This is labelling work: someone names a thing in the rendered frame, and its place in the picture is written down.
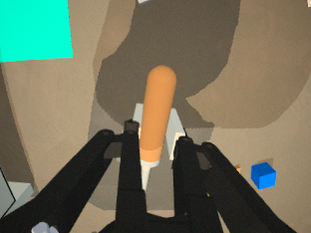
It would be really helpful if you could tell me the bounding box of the teal flat square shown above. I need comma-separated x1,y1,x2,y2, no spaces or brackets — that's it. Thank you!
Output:
0,0,73,63

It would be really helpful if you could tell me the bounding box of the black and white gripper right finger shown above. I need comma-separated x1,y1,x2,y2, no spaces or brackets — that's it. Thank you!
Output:
165,109,297,233

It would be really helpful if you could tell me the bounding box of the metal hook with wooden handle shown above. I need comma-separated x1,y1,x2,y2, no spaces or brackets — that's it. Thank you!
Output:
140,65,177,191

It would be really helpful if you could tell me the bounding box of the blue cube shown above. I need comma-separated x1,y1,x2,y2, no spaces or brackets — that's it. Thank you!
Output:
251,162,277,189

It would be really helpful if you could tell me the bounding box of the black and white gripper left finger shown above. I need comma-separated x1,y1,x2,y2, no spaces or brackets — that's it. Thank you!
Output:
0,104,150,233

